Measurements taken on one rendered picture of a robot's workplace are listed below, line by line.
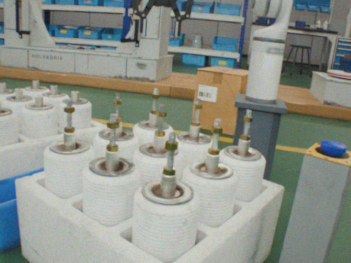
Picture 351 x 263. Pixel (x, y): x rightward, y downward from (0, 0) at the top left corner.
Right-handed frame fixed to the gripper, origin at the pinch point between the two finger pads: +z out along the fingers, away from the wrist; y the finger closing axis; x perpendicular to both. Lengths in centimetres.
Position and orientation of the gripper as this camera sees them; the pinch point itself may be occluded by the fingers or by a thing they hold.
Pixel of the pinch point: (160, 31)
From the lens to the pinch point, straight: 75.6
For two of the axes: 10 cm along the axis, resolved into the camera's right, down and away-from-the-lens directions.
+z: -0.8, 9.6, 2.8
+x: 0.3, 2.9, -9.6
